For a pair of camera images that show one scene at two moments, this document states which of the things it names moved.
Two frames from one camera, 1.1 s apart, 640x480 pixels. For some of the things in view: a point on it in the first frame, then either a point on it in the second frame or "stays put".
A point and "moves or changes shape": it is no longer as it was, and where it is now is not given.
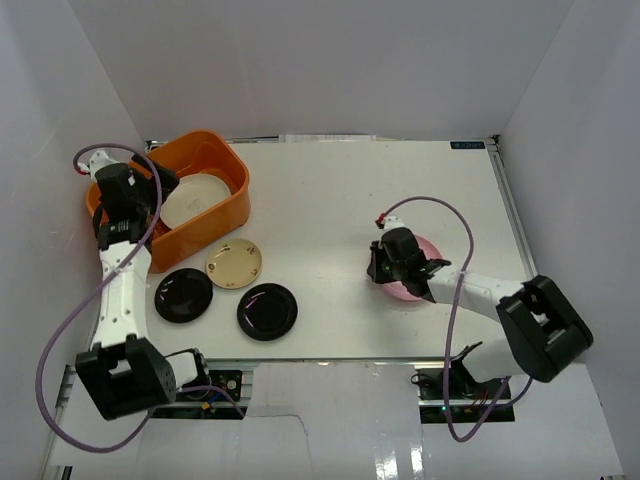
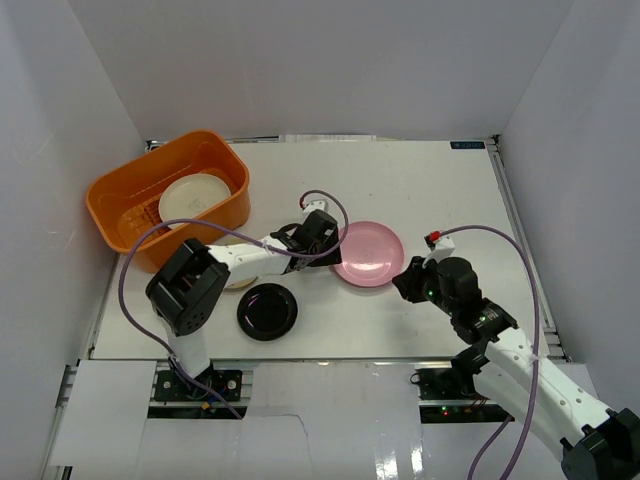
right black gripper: (377, 252) to (408, 282)
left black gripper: (151, 176) to (329, 248)
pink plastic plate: (398, 289) moves or changes shape
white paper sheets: (325, 138) stays put
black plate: (267, 311) stays put
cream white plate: (193, 194) stays put
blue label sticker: (467, 144) stays put
